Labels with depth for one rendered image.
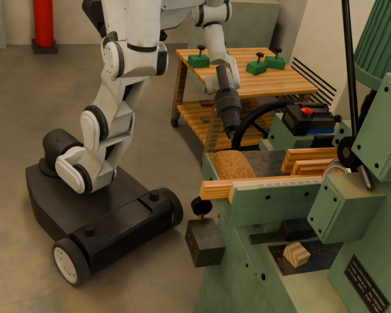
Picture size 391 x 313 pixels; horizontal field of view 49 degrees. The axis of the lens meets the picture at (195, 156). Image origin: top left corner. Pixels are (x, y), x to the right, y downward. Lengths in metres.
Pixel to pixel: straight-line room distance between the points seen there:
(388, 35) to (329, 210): 0.35
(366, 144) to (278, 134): 0.50
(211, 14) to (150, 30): 0.68
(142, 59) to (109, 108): 0.66
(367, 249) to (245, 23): 2.51
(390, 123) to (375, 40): 0.25
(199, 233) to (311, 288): 0.41
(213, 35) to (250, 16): 1.67
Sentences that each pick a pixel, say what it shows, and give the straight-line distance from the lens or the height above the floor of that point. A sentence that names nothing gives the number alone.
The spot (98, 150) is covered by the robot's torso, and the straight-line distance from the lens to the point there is 1.70.
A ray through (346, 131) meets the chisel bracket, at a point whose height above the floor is 1.06.
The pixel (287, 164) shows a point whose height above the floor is 0.93.
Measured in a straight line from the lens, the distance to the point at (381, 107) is 0.74.
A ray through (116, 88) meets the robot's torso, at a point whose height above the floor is 0.84.
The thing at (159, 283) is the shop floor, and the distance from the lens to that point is 1.93.
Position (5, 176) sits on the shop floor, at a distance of 2.43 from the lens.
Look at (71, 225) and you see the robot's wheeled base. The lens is 1.90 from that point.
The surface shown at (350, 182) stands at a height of 1.08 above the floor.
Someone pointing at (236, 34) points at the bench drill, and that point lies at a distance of 3.25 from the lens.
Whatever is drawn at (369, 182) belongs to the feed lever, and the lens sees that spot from 0.84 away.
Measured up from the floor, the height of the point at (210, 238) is 0.62.
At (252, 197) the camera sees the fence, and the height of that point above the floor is 0.93.
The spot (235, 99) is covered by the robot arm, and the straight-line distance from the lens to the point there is 1.49.
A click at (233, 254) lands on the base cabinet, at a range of 1.22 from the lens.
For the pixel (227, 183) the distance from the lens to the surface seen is 0.97.
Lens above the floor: 1.54
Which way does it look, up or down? 36 degrees down
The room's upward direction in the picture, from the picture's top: 11 degrees clockwise
